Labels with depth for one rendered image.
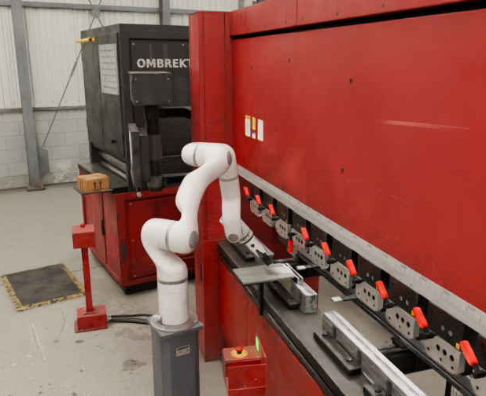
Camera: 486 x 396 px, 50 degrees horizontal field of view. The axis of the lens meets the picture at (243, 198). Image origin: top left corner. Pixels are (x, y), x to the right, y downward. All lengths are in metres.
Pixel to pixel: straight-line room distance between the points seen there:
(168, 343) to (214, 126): 1.56
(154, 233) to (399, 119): 0.98
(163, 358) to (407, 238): 1.06
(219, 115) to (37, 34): 6.10
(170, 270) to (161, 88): 1.55
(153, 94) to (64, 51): 5.88
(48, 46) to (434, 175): 8.00
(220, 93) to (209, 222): 0.82
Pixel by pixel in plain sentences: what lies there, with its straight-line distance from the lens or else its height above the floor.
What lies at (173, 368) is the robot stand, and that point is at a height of 0.84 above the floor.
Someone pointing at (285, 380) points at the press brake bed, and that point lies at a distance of 2.57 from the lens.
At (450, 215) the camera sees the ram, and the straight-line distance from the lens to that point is 1.52.
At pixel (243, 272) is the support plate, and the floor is 1.00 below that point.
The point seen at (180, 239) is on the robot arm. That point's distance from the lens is 1.95.
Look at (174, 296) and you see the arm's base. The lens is 2.07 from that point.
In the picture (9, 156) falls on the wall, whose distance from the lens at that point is 9.11.
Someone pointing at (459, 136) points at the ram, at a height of 1.83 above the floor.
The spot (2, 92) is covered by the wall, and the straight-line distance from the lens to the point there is 8.99.
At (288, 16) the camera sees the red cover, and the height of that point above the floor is 2.20.
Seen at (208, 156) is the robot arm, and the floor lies 1.64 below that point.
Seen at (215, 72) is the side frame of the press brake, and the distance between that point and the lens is 3.22.
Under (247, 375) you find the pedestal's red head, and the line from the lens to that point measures 2.27.
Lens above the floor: 2.02
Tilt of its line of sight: 15 degrees down
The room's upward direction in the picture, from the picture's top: straight up
